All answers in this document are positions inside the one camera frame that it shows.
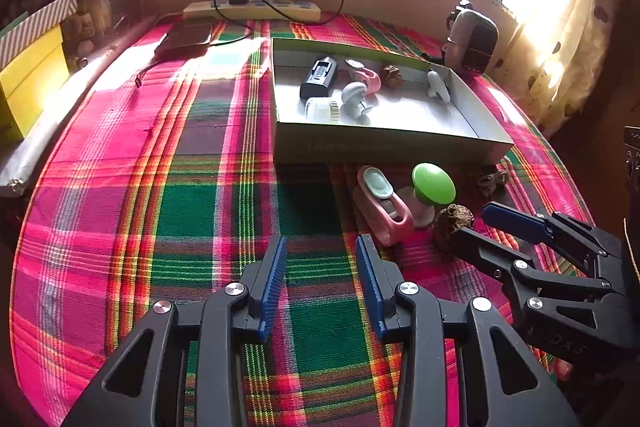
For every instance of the black battery charger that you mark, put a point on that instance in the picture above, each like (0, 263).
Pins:
(320, 74)

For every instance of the striped box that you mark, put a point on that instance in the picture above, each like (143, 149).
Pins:
(35, 24)

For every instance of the clear plastic storage box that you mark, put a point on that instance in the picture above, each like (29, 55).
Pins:
(100, 22)

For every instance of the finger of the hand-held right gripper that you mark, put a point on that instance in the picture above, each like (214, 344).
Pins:
(515, 222)
(480, 249)

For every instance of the grey fan heater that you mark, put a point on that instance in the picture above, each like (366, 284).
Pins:
(472, 39)

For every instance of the black power bank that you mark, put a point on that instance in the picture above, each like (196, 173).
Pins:
(185, 41)

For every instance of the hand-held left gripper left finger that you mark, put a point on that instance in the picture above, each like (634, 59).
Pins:
(272, 292)

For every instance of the white mushroom lamp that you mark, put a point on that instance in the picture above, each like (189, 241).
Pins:
(355, 96)

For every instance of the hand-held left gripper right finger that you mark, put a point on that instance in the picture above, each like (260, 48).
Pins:
(370, 292)

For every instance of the green mushroom lamp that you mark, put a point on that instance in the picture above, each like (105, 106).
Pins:
(432, 187)

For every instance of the yellow box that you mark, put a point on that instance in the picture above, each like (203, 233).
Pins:
(30, 82)

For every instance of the cream dotted curtain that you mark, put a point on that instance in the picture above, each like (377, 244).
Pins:
(575, 32)

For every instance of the white round ribbed gadget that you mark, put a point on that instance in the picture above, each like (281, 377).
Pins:
(320, 111)

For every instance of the pink green plaid blanket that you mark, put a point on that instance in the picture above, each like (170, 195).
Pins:
(150, 207)

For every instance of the cream power strip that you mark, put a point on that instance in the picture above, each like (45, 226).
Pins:
(295, 11)

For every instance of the brown walnut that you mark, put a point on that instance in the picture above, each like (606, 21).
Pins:
(392, 73)
(492, 183)
(450, 222)

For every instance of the white cardboard box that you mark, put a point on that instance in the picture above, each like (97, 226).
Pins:
(425, 117)

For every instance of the white curved gadget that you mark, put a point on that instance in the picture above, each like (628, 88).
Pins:
(438, 86)

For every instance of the pink white stapler-shaped gadget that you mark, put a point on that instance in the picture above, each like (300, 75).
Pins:
(370, 79)
(382, 212)

